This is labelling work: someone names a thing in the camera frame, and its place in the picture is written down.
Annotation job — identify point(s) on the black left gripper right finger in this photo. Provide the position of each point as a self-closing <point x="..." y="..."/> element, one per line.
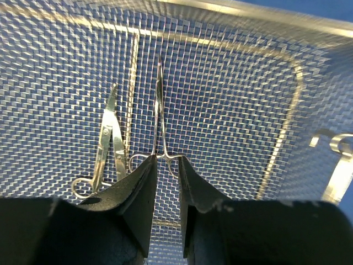
<point x="218" y="230"/>

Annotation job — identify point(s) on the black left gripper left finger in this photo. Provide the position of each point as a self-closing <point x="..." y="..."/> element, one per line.
<point x="110" y="227"/>

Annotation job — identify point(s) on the steel wire mesh basket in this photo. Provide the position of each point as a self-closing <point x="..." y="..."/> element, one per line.
<point x="174" y="63"/>

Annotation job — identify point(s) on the blue surgical wrap cloth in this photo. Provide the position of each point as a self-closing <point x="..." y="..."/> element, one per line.
<point x="291" y="110"/>

